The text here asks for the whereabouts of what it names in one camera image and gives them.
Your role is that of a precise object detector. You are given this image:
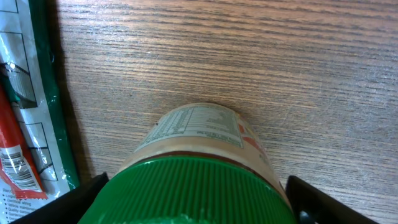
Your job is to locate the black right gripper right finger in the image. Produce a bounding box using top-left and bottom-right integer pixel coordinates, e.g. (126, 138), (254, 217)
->
(285, 175), (377, 224)

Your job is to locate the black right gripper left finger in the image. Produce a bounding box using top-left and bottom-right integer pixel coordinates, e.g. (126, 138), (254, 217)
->
(11, 172), (109, 224)

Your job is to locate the red white stick sachet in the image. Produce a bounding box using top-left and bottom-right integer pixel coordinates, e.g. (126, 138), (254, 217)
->
(1, 90), (47, 200)

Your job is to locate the green white round can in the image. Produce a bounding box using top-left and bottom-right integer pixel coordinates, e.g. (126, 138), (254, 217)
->
(81, 103), (296, 223)

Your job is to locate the green gloves package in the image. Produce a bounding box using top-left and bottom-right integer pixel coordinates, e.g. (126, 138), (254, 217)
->
(1, 0), (80, 223)

